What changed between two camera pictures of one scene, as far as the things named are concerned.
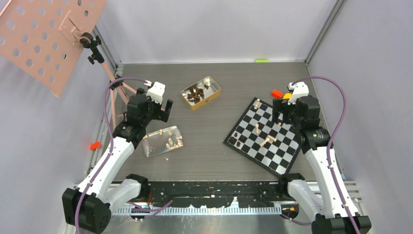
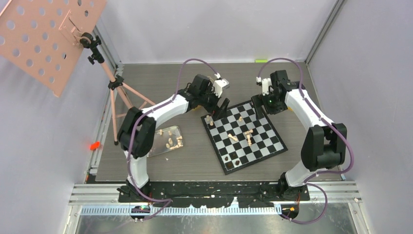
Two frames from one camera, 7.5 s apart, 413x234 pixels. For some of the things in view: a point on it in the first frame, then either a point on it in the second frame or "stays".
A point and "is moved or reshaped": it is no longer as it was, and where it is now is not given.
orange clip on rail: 94,146 stays
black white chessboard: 274,146 is moved or reshaped
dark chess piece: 232,140 -> 229,165
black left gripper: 160,115 -> 212,108
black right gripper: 279,106 -> 258,101
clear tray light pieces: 162,140 stays
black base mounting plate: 217,194 stays
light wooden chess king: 267,139 -> 248,137
